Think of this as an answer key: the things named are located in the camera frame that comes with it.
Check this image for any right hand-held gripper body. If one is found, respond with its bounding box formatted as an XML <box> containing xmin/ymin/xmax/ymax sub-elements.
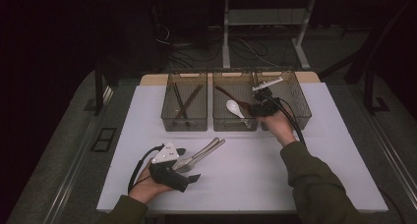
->
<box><xmin>249</xmin><ymin>77</ymin><xmax>284</xmax><ymax>118</ymax></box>

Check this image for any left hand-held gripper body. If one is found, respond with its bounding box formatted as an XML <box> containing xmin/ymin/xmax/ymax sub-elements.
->
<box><xmin>149</xmin><ymin>140</ymin><xmax>191</xmax><ymax>194</ymax></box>

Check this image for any white ceramic spoon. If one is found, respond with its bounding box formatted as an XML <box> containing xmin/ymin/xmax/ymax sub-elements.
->
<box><xmin>225</xmin><ymin>99</ymin><xmax>252</xmax><ymax>129</ymax></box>

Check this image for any brown wooden spoon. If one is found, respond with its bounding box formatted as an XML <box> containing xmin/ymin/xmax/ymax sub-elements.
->
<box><xmin>214</xmin><ymin>84</ymin><xmax>260</xmax><ymax>117</ymax></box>

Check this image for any brown translucent plastic bin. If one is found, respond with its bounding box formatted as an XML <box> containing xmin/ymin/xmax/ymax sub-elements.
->
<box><xmin>160</xmin><ymin>71</ymin><xmax>209</xmax><ymax>133</ymax></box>
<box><xmin>211</xmin><ymin>70</ymin><xmax>260</xmax><ymax>133</ymax></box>
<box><xmin>255</xmin><ymin>70</ymin><xmax>313</xmax><ymax>132</ymax></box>

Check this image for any black chopstick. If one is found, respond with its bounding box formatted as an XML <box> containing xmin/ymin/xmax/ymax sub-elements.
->
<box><xmin>174</xmin><ymin>83</ymin><xmax>189</xmax><ymax>121</ymax></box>
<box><xmin>172</xmin><ymin>83</ymin><xmax>187</xmax><ymax>120</ymax></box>

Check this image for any person's right hand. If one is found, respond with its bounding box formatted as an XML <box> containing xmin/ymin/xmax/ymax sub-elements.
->
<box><xmin>256</xmin><ymin>110</ymin><xmax>298</xmax><ymax>148</ymax></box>

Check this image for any person's left hand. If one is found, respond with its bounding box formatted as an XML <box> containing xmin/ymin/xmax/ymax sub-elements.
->
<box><xmin>128</xmin><ymin>166</ymin><xmax>175</xmax><ymax>205</ymax></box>

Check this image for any black metal stand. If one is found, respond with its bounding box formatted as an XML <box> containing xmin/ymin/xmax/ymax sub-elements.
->
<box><xmin>363</xmin><ymin>66</ymin><xmax>391</xmax><ymax>115</ymax></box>

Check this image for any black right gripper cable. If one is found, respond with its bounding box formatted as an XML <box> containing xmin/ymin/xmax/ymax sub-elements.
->
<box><xmin>268</xmin><ymin>95</ymin><xmax>308</xmax><ymax>148</ymax></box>

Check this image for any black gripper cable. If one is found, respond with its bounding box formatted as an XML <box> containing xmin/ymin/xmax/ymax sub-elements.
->
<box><xmin>127</xmin><ymin>144</ymin><xmax>165</xmax><ymax>194</ymax></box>
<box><xmin>268</xmin><ymin>95</ymin><xmax>308</xmax><ymax>148</ymax></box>

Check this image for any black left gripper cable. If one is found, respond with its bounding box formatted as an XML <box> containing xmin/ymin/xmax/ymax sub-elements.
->
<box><xmin>127</xmin><ymin>144</ymin><xmax>165</xmax><ymax>194</ymax></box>

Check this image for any white metal table frame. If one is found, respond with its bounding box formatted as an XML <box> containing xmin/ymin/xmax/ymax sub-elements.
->
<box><xmin>221</xmin><ymin>0</ymin><xmax>318</xmax><ymax>71</ymax></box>

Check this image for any bundle of floor cables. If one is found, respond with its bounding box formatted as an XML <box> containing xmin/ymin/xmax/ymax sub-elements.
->
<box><xmin>153</xmin><ymin>21</ymin><xmax>283</xmax><ymax>70</ymax></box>

